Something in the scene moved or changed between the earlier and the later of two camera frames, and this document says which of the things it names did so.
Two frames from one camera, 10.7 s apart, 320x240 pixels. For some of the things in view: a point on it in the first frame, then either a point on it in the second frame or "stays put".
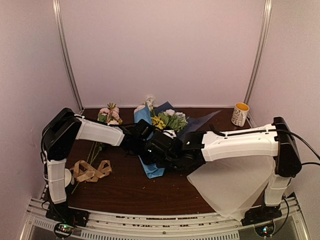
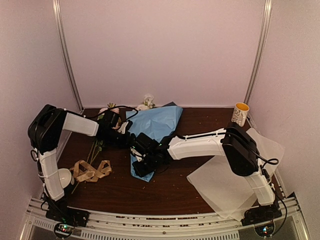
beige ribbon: x=82 y=171 stays put
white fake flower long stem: x=150 y=99 stays put
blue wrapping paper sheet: x=143 y=112 to x=158 y=122
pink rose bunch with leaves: x=109 y=115 stays put
